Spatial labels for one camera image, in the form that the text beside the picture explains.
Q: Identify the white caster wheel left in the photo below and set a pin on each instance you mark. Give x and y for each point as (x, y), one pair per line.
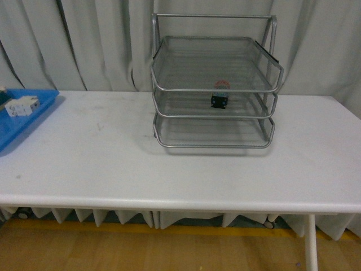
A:
(24, 213)

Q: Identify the white caster wheel right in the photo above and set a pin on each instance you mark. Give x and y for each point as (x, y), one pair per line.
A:
(270, 221)

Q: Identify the silver mesh three-tier rack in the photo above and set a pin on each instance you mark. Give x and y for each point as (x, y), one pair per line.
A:
(184, 70)

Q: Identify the white caster wheel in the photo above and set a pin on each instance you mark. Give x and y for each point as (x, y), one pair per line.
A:
(24, 213)
(270, 221)

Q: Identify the white circuit breaker block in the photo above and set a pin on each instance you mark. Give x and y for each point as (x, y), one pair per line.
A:
(24, 106)

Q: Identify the blue plastic tray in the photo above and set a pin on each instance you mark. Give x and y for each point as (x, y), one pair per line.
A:
(12, 127)

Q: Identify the green terminal block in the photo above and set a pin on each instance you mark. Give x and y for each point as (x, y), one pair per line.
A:
(4, 97)

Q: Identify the white table leg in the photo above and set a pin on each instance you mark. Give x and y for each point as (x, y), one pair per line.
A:
(311, 256)

